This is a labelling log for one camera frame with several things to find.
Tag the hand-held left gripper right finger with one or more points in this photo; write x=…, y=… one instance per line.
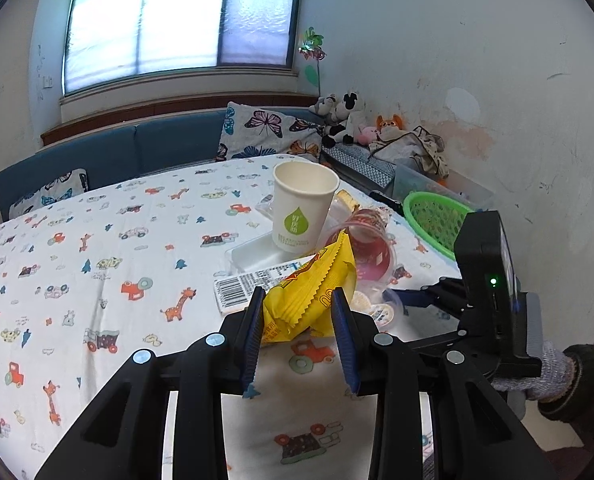
x=344, y=340

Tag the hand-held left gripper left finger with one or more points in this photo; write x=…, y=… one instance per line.
x=254, y=330

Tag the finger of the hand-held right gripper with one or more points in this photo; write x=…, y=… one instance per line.
x=437, y=339
x=412, y=296

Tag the small clear plastic cup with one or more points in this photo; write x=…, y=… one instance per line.
x=384, y=312

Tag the yellow snack packet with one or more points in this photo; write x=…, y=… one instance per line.
x=302, y=300

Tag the green plastic basket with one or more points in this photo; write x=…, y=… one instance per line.
x=427, y=220

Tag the person's right forearm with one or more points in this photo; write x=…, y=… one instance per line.
x=592, y=375

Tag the person's right hand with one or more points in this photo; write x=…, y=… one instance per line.
x=554, y=365

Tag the white barcode packet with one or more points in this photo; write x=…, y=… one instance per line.
x=237, y=292

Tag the small beige lidded cup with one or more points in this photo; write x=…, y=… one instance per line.
x=363, y=301

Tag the clear plastic cup red residue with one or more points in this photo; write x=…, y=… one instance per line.
x=372, y=255

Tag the clear storage box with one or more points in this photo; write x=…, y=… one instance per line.
x=472, y=190

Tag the clear plastic tray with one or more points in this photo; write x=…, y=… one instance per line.
x=252, y=255

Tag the brown snack wrapper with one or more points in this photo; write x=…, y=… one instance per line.
x=347, y=200

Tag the white paper cup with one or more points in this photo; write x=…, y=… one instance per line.
x=302, y=210

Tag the pile of clothes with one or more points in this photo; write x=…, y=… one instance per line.
x=417, y=150

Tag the patterned grey cloth strip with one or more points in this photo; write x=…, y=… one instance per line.
x=362, y=167

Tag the printed cartoon blanket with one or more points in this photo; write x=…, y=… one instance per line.
x=102, y=310

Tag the orange fox plush toy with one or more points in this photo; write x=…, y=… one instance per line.
x=389, y=127

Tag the pink plush toy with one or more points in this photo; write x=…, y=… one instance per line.
x=366, y=135

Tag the cow plush toy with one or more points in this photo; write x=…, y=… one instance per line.
x=344, y=120

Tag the large butterfly pillow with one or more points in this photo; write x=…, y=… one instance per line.
x=262, y=130

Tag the grey plush toy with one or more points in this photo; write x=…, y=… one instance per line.
x=323, y=109

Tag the blue sofa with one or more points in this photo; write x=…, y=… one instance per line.
x=127, y=150

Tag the small butterfly pillow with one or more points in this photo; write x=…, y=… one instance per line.
x=52, y=192

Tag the colourful pinwheel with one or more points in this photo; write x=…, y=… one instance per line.
x=311, y=45

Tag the window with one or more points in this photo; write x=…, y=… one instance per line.
x=177, y=10

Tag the brown wooden wall ledge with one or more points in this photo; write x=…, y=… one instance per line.
x=177, y=110

